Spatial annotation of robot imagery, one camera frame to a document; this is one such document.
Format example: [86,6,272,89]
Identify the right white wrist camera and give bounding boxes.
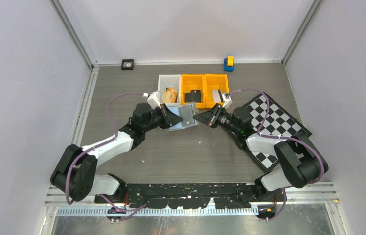
[221,93,233,109]

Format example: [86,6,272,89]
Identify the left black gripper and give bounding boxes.
[142,103,182,133]

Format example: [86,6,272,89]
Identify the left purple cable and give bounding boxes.
[65,93,149,223]

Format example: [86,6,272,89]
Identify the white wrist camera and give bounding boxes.
[142,91,161,110]
[221,93,233,109]

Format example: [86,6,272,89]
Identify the slotted metal rail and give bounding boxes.
[56,205,259,217]

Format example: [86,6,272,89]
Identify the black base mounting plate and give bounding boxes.
[95,183,284,209]

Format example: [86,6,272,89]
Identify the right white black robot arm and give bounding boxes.
[193,104,329,201]

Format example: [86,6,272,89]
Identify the black wallet in orange bin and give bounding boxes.
[184,90,202,103]

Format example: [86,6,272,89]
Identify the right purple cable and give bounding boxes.
[229,89,325,223]

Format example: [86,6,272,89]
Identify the blue yellow toy block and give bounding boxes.
[223,56,234,72]

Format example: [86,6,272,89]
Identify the right orange plastic bin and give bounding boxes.
[204,74,229,109]

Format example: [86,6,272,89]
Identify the black white checkerboard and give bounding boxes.
[243,94,312,173]

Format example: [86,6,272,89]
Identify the purple cable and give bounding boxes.
[65,93,149,223]
[229,89,325,223]

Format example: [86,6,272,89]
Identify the white plastic bin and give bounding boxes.
[157,74,181,106]

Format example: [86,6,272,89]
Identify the wooden cards in white bin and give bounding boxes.
[162,87,179,103]

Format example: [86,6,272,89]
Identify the orange plastic bin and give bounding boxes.
[181,74,206,109]
[204,74,229,109]

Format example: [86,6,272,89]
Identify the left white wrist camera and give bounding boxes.
[142,91,161,110]

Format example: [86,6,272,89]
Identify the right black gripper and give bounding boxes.
[193,103,240,135]

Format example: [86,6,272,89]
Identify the small black square device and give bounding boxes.
[121,59,135,71]

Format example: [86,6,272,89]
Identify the middle orange plastic bin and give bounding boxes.
[181,74,206,109]

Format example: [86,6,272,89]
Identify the white card black stripe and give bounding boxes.
[211,89,224,103]

